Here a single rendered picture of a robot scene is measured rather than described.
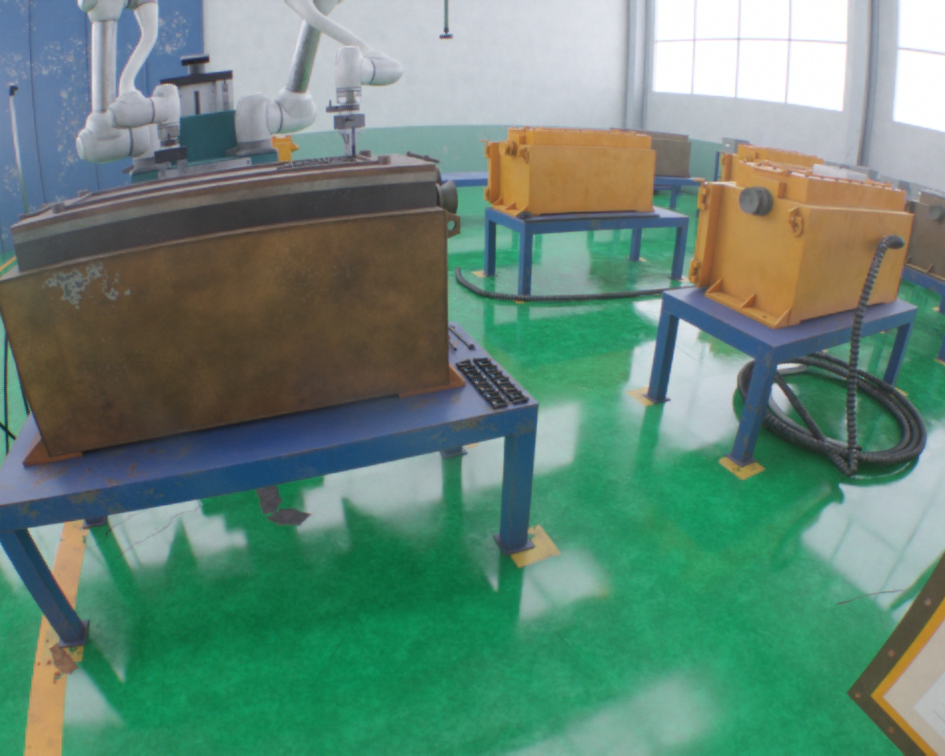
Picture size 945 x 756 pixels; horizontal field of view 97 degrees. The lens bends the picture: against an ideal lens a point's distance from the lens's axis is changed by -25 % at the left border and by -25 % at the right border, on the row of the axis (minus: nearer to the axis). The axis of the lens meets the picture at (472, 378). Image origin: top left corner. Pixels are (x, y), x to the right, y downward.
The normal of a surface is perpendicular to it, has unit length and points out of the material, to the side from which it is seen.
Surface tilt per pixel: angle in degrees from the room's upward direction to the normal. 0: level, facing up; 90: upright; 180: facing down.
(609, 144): 90
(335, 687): 0
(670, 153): 90
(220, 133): 90
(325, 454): 90
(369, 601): 0
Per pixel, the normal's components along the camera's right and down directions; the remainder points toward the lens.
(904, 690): -0.93, 0.16
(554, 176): 0.40, 0.43
